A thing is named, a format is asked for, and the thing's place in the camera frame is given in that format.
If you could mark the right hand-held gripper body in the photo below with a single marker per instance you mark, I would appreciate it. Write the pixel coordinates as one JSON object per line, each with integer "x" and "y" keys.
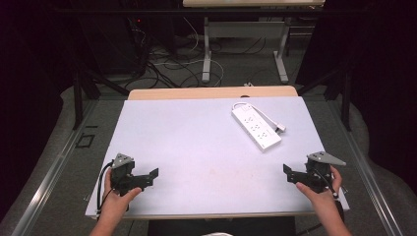
{"x": 319, "y": 172}

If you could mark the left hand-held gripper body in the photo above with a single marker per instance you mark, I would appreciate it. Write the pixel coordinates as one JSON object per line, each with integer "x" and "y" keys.
{"x": 123, "y": 173}

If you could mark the person's right hand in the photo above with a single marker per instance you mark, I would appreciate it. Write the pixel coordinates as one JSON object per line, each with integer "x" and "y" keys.
{"x": 323, "y": 196}

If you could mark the person's left hand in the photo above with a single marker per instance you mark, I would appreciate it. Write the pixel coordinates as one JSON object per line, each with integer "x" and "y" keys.
{"x": 116, "y": 201}

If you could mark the white table mat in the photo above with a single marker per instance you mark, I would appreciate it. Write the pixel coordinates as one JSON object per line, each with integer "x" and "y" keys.
{"x": 196, "y": 157}

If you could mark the white power strip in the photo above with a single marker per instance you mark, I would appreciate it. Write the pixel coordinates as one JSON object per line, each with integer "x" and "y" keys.
{"x": 257, "y": 128}

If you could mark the black metal stand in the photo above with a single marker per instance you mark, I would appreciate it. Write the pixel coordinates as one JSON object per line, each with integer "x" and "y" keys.
{"x": 344, "y": 95}
{"x": 80, "y": 95}

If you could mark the person's dark clothing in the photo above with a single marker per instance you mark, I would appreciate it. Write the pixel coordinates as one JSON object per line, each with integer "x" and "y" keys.
{"x": 223, "y": 226}

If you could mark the light wooden table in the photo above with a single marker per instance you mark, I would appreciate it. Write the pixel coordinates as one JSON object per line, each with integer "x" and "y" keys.
{"x": 196, "y": 92}

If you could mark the black computer tower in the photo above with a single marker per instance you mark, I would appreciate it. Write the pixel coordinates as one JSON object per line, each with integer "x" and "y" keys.
{"x": 119, "y": 42}

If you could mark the white metal desk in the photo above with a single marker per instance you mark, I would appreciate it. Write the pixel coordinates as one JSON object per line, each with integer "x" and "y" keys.
{"x": 249, "y": 29}

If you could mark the aluminium floor rail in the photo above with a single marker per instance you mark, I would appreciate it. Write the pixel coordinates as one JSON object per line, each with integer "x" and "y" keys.
{"x": 49, "y": 177}
{"x": 367, "y": 173}

